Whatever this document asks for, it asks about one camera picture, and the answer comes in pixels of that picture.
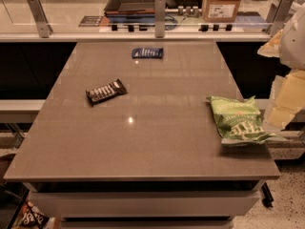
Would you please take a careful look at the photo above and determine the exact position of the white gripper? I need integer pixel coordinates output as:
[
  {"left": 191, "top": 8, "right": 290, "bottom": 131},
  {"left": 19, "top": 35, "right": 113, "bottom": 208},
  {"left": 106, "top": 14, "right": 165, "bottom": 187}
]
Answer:
[{"left": 257, "top": 4, "right": 305, "bottom": 132}]

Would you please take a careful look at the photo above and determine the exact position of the green jalapeno chip bag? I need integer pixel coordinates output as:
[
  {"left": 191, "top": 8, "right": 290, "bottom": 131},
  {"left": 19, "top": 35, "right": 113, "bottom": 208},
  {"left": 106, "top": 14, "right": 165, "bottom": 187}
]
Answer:
[{"left": 207, "top": 95, "right": 285, "bottom": 146}]

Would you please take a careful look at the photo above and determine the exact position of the blue rxbar blueberry bar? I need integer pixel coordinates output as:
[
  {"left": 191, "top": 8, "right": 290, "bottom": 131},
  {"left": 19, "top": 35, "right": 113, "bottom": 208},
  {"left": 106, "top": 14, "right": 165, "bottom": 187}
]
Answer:
[{"left": 132, "top": 48, "right": 164, "bottom": 59}]

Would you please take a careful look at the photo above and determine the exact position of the red snack bag on floor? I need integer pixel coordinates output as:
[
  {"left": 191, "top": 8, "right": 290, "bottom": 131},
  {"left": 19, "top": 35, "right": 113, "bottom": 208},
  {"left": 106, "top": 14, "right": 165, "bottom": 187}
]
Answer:
[{"left": 11, "top": 201, "right": 50, "bottom": 229}]

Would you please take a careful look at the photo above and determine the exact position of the brown cardboard box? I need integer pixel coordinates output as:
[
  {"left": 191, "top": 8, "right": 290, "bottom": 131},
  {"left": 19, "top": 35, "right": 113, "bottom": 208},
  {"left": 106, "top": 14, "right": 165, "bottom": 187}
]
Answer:
[{"left": 202, "top": 0, "right": 241, "bottom": 22}]

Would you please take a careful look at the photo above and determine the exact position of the dark chocolate snack bar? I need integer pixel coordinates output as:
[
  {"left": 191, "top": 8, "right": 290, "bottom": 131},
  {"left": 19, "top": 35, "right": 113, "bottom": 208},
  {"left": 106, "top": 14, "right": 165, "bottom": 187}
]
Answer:
[{"left": 86, "top": 79, "right": 127, "bottom": 106}]

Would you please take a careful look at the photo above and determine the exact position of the glass barrier panel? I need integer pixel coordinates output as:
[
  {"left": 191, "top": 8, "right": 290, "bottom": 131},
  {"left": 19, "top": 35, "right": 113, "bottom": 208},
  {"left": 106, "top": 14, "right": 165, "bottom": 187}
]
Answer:
[{"left": 0, "top": 0, "right": 304, "bottom": 41}]

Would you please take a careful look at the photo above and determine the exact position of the white table base drawer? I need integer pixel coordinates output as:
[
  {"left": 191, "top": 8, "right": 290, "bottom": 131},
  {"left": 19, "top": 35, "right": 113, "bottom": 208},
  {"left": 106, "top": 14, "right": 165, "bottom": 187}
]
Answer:
[{"left": 30, "top": 191, "right": 260, "bottom": 229}]

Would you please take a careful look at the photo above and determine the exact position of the right metal railing post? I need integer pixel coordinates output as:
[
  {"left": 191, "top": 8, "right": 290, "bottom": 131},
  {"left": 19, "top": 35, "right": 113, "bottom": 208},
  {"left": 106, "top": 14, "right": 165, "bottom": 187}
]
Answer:
[{"left": 266, "top": 0, "right": 295, "bottom": 36}]

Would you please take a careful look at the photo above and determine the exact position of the metal railing post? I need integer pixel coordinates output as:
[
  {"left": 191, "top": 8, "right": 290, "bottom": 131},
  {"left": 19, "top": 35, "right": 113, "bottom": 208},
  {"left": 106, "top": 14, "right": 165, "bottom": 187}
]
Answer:
[
  {"left": 27, "top": 0, "right": 52, "bottom": 38},
  {"left": 154, "top": 0, "right": 166, "bottom": 38},
  {"left": 266, "top": 0, "right": 295, "bottom": 36}
]

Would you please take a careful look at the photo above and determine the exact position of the middle metal railing post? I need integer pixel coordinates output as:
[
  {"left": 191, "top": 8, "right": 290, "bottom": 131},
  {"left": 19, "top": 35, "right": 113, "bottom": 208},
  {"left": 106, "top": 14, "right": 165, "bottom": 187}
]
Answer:
[{"left": 154, "top": 0, "right": 166, "bottom": 38}]

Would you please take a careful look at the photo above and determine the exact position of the left metal railing post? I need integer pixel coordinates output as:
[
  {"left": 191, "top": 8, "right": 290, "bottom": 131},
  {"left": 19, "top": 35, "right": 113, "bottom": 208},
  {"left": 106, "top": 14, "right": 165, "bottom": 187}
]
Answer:
[{"left": 27, "top": 0, "right": 52, "bottom": 38}]

